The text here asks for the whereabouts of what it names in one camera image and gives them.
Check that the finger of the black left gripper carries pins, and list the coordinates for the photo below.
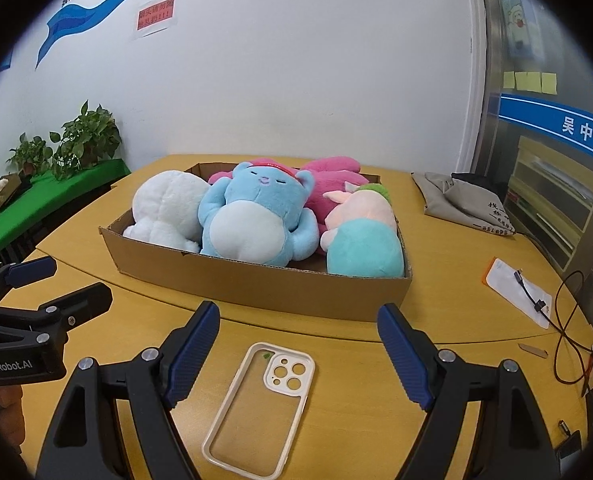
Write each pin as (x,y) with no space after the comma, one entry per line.
(70,310)
(16,275)

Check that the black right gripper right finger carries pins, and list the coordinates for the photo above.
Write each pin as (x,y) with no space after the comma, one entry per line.
(511,439)

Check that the white panda plush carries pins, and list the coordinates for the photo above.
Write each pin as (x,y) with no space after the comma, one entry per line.
(165,210)

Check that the beige clear phone case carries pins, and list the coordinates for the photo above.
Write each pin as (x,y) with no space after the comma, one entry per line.
(254,429)

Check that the light blue plush bear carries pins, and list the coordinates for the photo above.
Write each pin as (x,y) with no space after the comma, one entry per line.
(259,246)

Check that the pink pig plush teal shirt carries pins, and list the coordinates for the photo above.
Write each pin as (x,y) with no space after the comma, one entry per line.
(361,234)

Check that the pink plush bear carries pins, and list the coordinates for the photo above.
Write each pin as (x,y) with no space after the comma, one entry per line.
(336,179)

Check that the person's left hand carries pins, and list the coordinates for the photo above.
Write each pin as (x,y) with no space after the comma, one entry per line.
(12,420)

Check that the green table cloth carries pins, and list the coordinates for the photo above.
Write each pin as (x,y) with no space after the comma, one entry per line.
(48,202)

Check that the green potted plant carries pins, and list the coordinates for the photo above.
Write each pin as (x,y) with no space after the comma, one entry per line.
(91,137)
(31,156)

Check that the white paper sheet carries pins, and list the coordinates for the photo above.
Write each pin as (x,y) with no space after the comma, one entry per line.
(524,295)

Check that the brown cardboard box tray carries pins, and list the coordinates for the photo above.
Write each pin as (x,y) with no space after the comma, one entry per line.
(304,288)

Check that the yellow wooden shelf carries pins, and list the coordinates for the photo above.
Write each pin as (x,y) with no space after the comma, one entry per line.
(550,196)

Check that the grey cloth bag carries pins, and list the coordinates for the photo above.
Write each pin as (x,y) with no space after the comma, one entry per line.
(463,203)

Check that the blue window banner strip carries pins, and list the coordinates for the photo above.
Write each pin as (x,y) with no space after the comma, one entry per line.
(568,124)

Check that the yellow sticky notes row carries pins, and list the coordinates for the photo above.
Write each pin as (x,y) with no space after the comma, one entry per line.
(536,82)

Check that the blue cartoon poster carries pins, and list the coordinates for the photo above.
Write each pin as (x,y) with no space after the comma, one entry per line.
(518,16)

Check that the red wall notice sign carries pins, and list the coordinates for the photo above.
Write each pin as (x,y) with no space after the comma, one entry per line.
(155,15)

